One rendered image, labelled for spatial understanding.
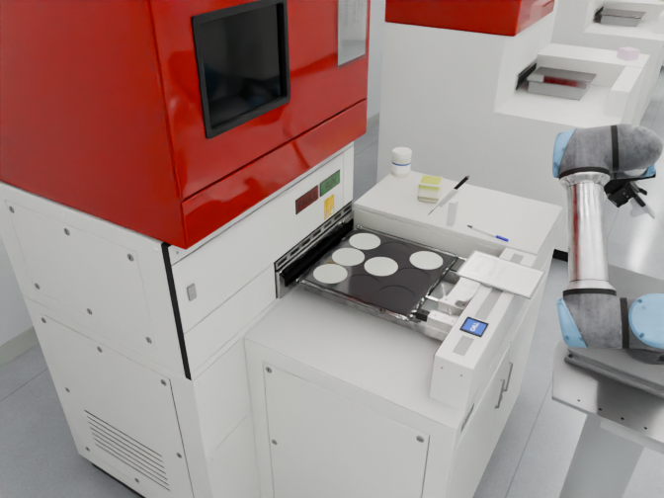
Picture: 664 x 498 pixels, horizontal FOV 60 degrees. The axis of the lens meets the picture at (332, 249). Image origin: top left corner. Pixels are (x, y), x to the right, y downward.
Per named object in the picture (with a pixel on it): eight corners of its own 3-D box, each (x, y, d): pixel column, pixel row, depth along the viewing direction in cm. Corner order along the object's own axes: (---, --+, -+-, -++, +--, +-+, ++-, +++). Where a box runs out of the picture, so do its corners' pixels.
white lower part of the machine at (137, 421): (81, 468, 221) (20, 295, 177) (222, 344, 280) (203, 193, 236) (224, 563, 190) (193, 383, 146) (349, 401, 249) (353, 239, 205)
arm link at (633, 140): (670, 113, 131) (651, 145, 176) (617, 120, 136) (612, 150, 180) (673, 164, 131) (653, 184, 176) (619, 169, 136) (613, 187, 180)
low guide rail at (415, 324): (303, 290, 179) (303, 282, 177) (307, 287, 180) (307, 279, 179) (457, 347, 157) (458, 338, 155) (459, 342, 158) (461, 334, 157)
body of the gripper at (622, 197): (616, 198, 197) (592, 175, 195) (638, 182, 192) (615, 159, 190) (620, 209, 191) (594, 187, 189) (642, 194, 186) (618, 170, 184)
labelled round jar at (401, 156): (387, 175, 215) (388, 151, 210) (395, 168, 221) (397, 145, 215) (404, 179, 212) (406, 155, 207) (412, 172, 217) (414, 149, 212)
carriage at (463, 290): (424, 334, 157) (425, 326, 155) (470, 270, 183) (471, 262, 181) (452, 345, 153) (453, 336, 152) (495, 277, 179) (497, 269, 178)
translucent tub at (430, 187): (416, 201, 198) (418, 183, 194) (420, 192, 204) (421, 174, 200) (438, 204, 196) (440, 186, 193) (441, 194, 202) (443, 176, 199)
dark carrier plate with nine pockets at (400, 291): (300, 279, 171) (300, 277, 171) (357, 228, 196) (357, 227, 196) (406, 317, 156) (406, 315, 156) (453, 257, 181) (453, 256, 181)
